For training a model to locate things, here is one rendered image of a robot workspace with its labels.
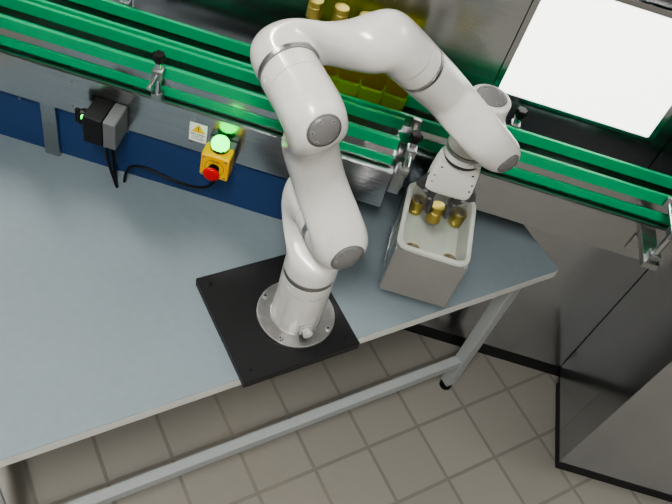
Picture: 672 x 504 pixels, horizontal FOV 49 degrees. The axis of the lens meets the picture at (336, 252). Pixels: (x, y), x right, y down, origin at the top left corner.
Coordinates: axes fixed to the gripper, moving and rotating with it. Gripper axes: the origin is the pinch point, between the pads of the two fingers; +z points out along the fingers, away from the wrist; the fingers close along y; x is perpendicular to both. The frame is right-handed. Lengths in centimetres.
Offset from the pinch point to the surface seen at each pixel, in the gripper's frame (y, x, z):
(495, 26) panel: -2.0, -38.8, -23.0
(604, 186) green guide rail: -39.6, -22.1, -0.8
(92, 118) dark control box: 81, -5, 10
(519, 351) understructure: -59, -41, 98
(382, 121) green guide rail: 16.7, -20.7, -1.3
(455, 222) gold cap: -7.9, -10.6, 14.0
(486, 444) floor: -53, -8, 110
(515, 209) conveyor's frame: -22.8, -20.5, 13.3
